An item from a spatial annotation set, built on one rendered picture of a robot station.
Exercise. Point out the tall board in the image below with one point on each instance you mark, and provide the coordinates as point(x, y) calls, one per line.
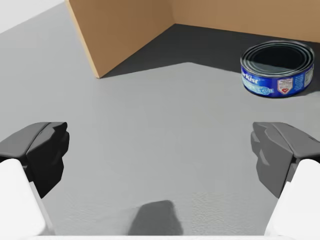
point(120, 30)

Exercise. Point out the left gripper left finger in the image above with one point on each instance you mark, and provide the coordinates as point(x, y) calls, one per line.
point(37, 155)

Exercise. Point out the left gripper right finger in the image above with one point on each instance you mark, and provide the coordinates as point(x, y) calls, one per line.
point(277, 155)

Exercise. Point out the blue flat can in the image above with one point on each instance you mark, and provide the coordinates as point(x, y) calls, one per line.
point(272, 82)

